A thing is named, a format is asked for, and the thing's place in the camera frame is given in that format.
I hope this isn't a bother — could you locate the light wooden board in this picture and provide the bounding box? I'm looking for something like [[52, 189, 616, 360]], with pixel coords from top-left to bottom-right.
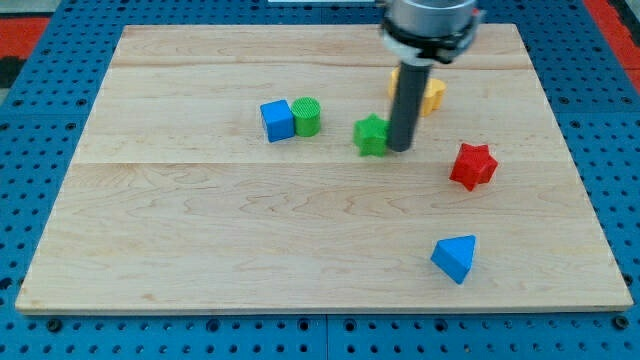
[[15, 24, 633, 315]]

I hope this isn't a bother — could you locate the green cylinder block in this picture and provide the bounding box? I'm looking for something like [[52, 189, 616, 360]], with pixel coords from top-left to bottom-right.
[[291, 97, 321, 137]]

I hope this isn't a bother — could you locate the red star block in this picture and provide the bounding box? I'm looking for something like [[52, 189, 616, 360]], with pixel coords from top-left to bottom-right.
[[449, 143, 498, 191]]

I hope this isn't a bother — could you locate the blue triangle block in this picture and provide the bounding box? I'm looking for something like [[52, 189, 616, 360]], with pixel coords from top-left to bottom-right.
[[430, 235, 476, 285]]

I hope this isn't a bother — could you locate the green star block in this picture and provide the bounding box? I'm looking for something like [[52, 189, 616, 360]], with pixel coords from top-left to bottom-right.
[[353, 113, 389, 157]]

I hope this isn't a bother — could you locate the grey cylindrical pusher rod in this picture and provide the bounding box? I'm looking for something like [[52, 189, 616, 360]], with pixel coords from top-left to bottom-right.
[[387, 62, 432, 152]]

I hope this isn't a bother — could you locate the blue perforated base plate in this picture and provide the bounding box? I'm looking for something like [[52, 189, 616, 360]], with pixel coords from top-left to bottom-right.
[[1, 0, 639, 359]]

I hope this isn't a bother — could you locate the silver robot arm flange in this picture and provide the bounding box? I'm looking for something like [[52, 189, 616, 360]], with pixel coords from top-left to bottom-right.
[[380, 0, 486, 67]]

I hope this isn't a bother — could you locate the blue cube block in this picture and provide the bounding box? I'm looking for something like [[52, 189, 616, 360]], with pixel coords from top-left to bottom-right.
[[260, 99, 295, 142]]

